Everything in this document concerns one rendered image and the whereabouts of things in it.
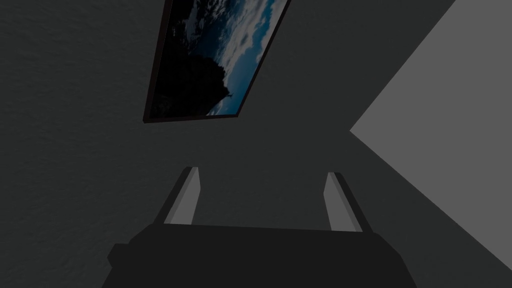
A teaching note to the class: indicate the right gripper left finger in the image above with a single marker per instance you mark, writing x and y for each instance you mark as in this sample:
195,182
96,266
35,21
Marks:
183,202

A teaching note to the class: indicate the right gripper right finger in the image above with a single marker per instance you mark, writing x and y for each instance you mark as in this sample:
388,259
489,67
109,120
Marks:
341,207

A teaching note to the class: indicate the framed sky and clouds picture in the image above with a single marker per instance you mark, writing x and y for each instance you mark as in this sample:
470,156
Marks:
208,64

